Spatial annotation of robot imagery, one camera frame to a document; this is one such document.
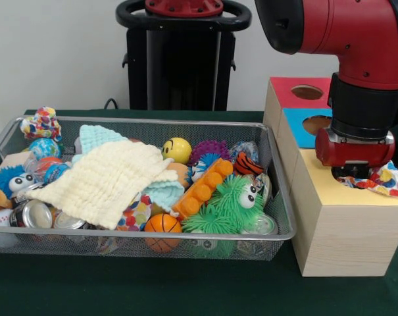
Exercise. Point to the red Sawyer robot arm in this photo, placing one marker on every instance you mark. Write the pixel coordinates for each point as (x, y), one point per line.
(350, 29)

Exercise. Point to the tiger plush toy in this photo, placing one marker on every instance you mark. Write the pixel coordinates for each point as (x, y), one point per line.
(248, 164)

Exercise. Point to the green spiky puffer toy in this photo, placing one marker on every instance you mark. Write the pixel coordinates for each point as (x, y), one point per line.
(225, 210)

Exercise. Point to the orange toy basketball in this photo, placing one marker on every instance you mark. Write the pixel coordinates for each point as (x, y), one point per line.
(162, 225)

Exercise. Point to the yellow smiley ball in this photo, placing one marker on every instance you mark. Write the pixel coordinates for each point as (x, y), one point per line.
(177, 149)

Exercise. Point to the large blue spiky puffer toy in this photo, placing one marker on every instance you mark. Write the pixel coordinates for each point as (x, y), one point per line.
(4, 177)

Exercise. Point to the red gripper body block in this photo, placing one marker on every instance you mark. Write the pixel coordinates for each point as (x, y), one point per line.
(353, 153)

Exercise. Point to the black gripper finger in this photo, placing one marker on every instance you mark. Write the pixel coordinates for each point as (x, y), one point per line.
(359, 170)
(338, 172)

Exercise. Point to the blue globe ball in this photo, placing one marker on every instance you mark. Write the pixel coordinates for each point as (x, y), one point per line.
(44, 148)

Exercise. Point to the silver mesh bin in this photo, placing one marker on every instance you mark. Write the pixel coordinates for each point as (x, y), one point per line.
(54, 247)

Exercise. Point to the robot pedestal with red flange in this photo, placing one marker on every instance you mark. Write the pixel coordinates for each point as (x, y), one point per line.
(185, 66)

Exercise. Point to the cream yellow cloth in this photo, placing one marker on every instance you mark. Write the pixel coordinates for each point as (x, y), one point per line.
(103, 177)

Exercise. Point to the wooden three-hole box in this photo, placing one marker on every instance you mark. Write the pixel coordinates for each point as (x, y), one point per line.
(343, 237)

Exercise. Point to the knotted polka dot cloth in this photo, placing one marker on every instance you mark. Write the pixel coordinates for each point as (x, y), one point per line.
(40, 125)

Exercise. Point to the light blue cloth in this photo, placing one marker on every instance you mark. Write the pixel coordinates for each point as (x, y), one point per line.
(96, 135)

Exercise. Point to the orange plastic toy brick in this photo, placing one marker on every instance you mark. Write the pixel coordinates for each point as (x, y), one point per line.
(202, 189)

